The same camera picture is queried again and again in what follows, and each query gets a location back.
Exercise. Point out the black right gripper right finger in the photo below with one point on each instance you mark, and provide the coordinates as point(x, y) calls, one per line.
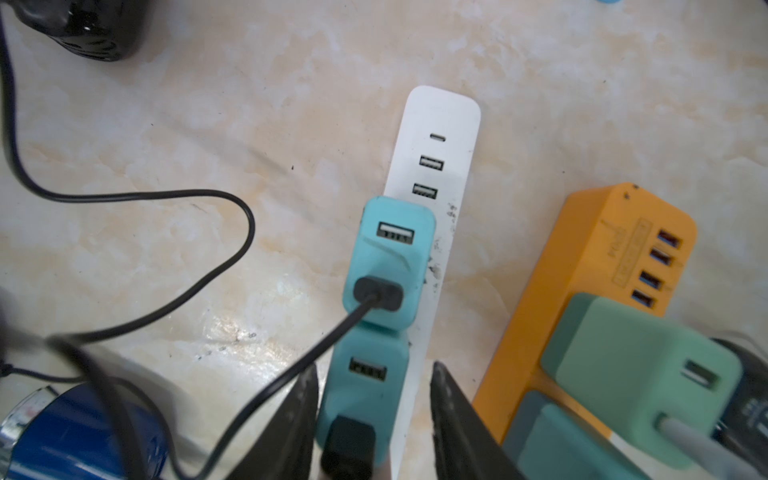
point(463, 446)

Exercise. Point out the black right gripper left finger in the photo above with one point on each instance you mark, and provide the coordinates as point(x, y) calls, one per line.
point(284, 449)

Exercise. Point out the teal usb charger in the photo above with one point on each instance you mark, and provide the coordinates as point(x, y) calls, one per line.
point(393, 243)
point(360, 401)

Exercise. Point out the black electric shaver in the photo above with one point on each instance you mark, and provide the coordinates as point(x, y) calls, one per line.
point(102, 30)

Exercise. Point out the teal charger on orange strip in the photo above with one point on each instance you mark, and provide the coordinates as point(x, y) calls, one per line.
point(548, 441)

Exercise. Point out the green usb charger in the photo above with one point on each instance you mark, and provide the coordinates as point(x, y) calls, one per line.
point(628, 367)

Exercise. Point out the orange power strip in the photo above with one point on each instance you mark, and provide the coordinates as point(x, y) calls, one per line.
point(621, 242)

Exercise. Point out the white power strip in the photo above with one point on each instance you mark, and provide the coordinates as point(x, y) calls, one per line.
point(430, 167)

